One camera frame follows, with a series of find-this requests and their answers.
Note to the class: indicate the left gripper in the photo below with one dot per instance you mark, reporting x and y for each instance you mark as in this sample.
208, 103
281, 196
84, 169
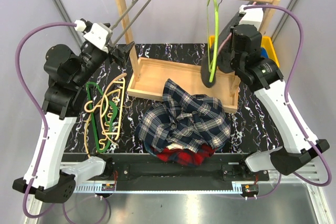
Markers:
123, 52

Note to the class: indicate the cream wavy hanger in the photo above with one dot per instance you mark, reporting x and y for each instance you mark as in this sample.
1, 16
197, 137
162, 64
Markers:
105, 119

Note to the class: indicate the wooden hanger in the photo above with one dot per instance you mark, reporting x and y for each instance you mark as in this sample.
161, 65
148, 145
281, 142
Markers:
110, 108

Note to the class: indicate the grey dotted skirt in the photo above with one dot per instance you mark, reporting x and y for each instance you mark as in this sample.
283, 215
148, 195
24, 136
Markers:
225, 55

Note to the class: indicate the navy plaid skirt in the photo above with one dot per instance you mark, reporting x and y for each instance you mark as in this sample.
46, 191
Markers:
187, 120

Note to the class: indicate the red plaid skirt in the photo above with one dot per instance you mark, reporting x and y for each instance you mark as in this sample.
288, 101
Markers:
184, 157

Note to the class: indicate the pink hanger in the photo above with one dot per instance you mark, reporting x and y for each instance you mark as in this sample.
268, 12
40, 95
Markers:
224, 43

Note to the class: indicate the floral pastel skirt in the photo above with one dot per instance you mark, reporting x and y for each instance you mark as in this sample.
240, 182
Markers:
173, 146

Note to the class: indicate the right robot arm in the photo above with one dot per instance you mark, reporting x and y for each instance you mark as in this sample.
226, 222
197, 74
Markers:
265, 81

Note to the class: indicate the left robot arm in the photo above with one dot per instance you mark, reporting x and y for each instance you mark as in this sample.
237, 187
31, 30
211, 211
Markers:
63, 102

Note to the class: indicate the lime green hanger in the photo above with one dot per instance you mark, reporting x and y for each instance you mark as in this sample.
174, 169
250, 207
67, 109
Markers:
212, 61

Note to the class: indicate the wooden clothes rack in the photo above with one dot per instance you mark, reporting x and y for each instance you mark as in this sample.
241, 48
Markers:
150, 75

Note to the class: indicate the blue cloth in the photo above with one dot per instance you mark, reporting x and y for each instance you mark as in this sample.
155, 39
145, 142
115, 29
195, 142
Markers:
264, 52

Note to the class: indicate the yellow plastic bin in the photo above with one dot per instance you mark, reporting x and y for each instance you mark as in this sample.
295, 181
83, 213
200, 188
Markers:
266, 43

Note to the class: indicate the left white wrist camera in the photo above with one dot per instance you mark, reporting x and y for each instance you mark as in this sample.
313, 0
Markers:
96, 33

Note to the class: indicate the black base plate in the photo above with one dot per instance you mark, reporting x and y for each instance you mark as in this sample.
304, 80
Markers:
145, 174

